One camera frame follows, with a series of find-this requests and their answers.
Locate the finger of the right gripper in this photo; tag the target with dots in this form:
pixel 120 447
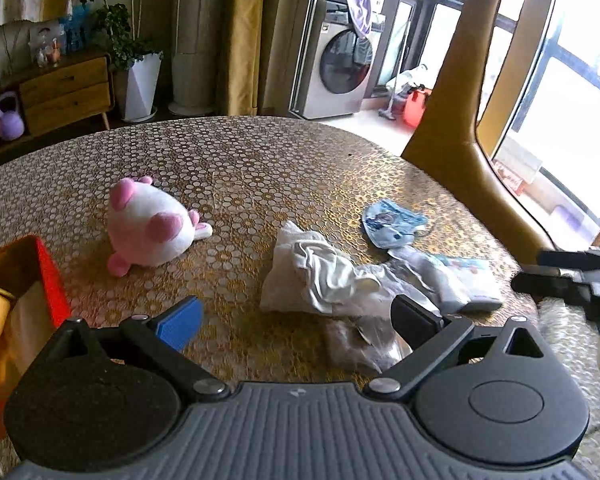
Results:
pixel 567 285
pixel 587 260

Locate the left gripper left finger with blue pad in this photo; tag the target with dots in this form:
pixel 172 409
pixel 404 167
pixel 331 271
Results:
pixel 179 324

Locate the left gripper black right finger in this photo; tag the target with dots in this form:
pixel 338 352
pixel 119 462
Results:
pixel 414 323

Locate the cotton swabs plastic bag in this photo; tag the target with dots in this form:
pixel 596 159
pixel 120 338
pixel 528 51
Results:
pixel 365 344

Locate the blue printed face mask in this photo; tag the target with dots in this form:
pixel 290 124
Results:
pixel 388 225

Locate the white mesh cloth bundle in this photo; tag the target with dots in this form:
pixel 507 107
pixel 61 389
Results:
pixel 310 275

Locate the red metal tin box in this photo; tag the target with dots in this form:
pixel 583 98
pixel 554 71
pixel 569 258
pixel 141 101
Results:
pixel 27 271

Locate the tissue pack white green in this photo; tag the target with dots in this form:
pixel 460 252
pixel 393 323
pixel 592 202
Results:
pixel 452 284

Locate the pink white plush toy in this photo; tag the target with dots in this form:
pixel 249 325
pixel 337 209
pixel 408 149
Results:
pixel 148 227

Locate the lace patterned tablecloth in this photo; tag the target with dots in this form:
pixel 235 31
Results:
pixel 247 176

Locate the yellow giraffe plush statue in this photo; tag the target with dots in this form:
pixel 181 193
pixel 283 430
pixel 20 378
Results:
pixel 445 143

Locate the red bucket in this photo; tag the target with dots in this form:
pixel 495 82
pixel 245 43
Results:
pixel 415 106

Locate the white plant pot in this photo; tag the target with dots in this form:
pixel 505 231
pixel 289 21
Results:
pixel 140 91

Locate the purple kettlebell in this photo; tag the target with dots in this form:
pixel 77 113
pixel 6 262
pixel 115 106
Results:
pixel 11 123

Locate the washing machine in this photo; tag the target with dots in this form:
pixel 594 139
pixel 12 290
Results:
pixel 334 64

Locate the wooden sideboard cabinet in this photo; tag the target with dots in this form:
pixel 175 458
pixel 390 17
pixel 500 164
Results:
pixel 78 87

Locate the white standing air conditioner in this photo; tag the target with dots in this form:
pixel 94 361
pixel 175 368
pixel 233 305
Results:
pixel 196 30

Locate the yellow curtain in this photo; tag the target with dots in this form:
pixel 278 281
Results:
pixel 241 57

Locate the purple towel on washer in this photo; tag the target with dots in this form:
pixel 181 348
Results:
pixel 361 16

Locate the potted green plant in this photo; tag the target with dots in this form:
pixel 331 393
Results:
pixel 114 19

